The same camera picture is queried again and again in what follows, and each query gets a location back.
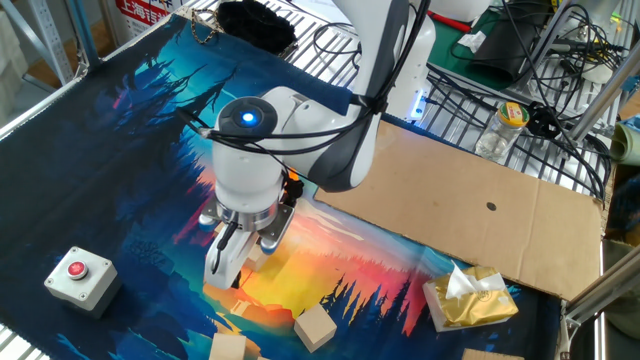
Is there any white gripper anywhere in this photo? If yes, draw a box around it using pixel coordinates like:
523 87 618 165
203 225 261 291

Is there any metal wrist mounting plate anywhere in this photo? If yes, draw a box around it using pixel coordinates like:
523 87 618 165
198 193 297 256

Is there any grey box with red button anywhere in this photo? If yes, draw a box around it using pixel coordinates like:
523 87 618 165
43 245 123 320

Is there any colourful forest print mat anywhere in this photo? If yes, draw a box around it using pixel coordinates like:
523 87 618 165
0 13 561 360

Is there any gold tissue pack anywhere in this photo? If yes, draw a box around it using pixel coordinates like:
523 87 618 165
422 260 520 333

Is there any flat brown cardboard sheet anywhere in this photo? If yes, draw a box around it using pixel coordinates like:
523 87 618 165
314 119 606 302

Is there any black fuzzy bag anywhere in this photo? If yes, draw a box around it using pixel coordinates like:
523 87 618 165
215 0 299 56

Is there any open cardboard box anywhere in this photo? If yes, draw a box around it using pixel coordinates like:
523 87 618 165
461 348 525 360

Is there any red white printed sign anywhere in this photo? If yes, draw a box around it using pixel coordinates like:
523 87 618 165
114 0 174 39

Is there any glass jar yellow lid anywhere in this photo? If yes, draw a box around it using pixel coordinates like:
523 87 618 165
474 101 531 164

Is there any perforated grey shelf upright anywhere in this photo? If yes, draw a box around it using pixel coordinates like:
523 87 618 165
0 0 76 86

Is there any green cutting mat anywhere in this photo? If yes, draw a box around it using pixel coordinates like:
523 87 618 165
427 9 507 92

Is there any white paper scrap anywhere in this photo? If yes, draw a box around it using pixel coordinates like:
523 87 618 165
457 30 487 54

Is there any red pen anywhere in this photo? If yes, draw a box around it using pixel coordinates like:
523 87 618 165
430 10 472 34

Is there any slanted aluminium profile bar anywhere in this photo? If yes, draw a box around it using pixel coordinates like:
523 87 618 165
568 52 640 145
558 249 640 329

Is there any pale green roll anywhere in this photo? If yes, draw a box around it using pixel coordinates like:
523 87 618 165
608 122 640 168

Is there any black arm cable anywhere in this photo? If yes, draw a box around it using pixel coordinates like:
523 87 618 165
174 0 434 276

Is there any gold chain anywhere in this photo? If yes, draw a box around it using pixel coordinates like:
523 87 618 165
188 7 222 46

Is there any grey steel post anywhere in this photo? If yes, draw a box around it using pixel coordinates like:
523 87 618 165
67 0 101 69

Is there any tangled black cable bundle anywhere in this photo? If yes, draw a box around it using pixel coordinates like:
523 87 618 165
424 0 631 201

